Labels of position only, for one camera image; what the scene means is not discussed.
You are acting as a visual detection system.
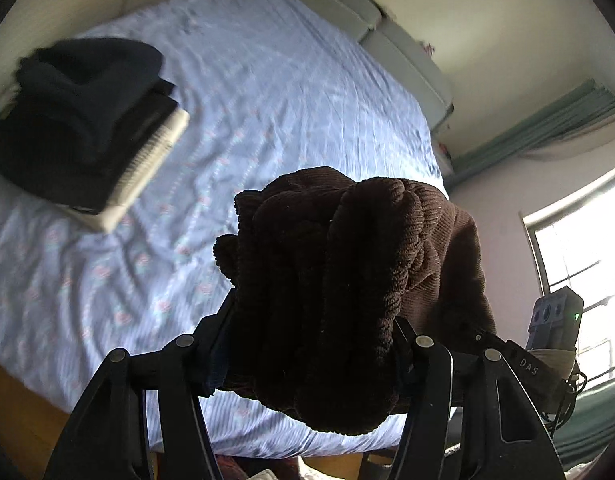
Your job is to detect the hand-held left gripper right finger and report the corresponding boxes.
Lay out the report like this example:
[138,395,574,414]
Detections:
[385,316,561,480]

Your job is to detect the white folded cloth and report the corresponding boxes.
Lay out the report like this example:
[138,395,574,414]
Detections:
[0,109,191,234]

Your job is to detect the grey padded headboard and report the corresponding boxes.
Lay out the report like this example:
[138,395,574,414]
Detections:
[240,0,455,133]

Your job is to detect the green cloth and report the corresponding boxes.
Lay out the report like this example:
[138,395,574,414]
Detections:
[555,372,615,468]

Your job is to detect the window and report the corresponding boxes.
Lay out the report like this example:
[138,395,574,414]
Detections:
[521,161,615,393]

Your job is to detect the bed with blue striped sheet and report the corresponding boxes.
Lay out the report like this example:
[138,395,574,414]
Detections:
[0,0,457,472]

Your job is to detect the brown pants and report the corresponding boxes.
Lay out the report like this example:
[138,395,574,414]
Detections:
[214,165,499,437]

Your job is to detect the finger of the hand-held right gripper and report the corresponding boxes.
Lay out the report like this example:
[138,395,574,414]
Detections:
[445,316,509,361]

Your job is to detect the black cable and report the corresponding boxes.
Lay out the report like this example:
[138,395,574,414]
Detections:
[545,370,588,433]

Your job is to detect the green curtain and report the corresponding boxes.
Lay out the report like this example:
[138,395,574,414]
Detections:
[445,78,615,188]

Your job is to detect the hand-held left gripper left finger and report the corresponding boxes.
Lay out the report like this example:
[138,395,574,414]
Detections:
[42,287,238,480]

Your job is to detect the black folded clothes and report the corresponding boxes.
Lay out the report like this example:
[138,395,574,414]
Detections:
[0,36,181,212]

